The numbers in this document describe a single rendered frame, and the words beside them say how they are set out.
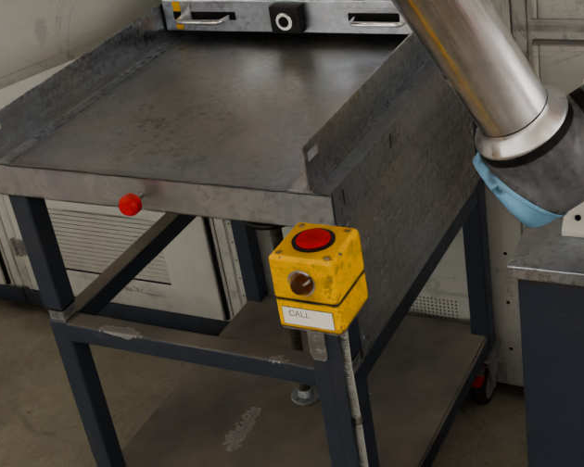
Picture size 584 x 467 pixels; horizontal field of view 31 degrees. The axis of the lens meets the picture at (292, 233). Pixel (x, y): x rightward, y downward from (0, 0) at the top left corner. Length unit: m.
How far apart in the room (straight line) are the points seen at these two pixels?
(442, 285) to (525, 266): 0.90
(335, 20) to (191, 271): 0.89
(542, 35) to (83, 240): 1.30
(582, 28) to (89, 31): 0.93
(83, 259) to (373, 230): 1.30
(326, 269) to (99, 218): 1.54
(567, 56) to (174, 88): 0.68
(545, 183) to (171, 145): 0.63
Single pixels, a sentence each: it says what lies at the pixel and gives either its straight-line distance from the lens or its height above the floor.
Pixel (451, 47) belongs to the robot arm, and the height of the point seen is 1.09.
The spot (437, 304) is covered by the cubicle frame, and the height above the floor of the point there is 0.19.
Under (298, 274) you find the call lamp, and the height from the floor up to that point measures 0.88.
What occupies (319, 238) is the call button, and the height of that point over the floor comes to 0.91.
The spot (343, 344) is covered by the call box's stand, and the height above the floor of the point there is 0.75.
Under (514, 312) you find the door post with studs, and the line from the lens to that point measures 2.26.
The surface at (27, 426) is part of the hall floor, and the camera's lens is 2.56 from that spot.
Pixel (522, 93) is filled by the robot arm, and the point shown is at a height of 1.02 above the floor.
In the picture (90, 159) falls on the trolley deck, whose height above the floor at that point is 0.85.
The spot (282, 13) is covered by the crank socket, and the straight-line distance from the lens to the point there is 1.91.
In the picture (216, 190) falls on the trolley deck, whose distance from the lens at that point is 1.48.
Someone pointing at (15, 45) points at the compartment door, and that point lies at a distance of 2.08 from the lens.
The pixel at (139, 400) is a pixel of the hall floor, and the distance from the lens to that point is 2.52.
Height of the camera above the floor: 1.50
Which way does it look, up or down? 30 degrees down
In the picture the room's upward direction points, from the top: 10 degrees counter-clockwise
